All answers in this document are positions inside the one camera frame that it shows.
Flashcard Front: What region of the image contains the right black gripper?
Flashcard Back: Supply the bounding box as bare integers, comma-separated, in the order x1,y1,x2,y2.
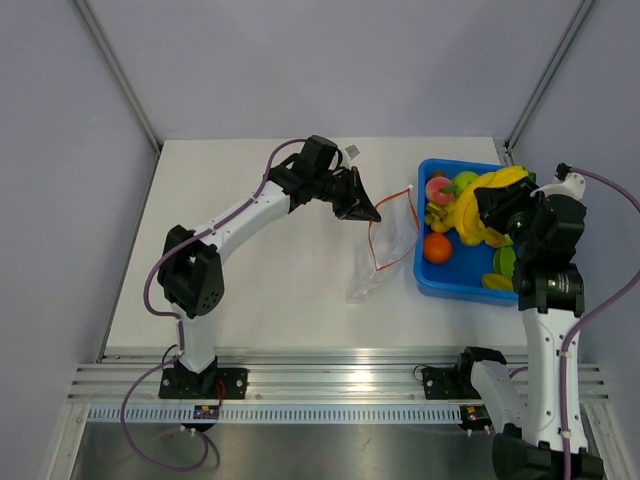
476,177,549,258

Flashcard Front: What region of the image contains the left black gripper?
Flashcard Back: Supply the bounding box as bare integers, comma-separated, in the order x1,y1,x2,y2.
312,166,380,222

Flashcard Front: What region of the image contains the clear zip top bag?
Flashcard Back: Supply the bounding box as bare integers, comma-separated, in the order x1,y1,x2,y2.
345,184,419,304

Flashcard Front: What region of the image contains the yellow banana bunch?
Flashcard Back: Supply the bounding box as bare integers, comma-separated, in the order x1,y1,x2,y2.
425,200,457,234
454,166,529,248

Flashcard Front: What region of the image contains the orange tomato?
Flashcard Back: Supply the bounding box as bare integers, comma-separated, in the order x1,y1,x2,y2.
423,232,453,265

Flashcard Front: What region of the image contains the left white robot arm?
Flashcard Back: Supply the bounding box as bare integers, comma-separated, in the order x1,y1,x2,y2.
147,135,381,400

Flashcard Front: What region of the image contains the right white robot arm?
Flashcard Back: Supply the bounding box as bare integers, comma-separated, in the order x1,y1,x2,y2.
453,179,605,479

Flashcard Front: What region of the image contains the green halved fruit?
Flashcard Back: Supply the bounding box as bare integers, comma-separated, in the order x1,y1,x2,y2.
493,246,516,279

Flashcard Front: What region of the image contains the pink peach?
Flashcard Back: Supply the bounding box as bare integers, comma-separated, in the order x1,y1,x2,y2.
425,176,455,205

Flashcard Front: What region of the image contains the yellow green starfruit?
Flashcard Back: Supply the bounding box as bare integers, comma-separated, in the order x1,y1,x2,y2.
481,273,514,292

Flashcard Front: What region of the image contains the green apple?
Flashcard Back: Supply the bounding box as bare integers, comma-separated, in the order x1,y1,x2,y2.
451,171,479,199

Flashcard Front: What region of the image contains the blue plastic bin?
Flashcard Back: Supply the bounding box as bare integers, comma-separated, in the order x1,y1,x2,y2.
413,159,517,306

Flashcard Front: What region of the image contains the right small circuit board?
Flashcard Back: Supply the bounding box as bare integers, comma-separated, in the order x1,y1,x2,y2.
460,405,492,430

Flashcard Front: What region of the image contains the small circuit board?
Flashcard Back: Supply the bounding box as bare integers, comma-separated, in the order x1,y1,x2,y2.
460,405,492,430
193,405,220,420

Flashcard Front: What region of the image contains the left small circuit board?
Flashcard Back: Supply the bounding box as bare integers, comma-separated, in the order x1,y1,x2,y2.
193,405,220,420

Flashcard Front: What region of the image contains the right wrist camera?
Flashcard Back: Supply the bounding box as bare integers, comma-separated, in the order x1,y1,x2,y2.
531,163,586,201

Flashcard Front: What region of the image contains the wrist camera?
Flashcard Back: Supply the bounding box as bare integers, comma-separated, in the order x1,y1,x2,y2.
531,163,586,201
344,145,360,159

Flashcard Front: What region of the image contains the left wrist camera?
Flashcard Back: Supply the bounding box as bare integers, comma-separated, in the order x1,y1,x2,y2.
344,145,360,159

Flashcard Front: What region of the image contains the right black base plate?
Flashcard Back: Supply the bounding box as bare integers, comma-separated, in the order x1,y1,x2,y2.
414,365,480,400

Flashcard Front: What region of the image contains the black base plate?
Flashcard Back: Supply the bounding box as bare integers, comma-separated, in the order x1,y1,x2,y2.
414,365,480,400
158,363,248,400

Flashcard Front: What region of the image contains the aluminium mounting rail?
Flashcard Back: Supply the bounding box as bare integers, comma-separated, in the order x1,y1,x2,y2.
67,347,611,405

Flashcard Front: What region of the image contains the right aluminium frame post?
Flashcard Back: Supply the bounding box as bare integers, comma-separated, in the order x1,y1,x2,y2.
494,0,599,166

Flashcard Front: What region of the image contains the aluminium frame post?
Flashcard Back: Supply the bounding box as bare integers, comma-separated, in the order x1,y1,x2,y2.
494,0,599,166
70,0,163,158

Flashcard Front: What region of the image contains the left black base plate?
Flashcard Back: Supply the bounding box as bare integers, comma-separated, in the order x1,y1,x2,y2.
158,363,248,400

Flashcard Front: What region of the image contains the left aluminium frame post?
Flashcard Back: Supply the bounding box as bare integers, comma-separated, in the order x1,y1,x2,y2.
70,0,163,158

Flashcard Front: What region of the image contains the white slotted cable duct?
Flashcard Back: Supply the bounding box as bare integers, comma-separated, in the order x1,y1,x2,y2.
88,404,462,425

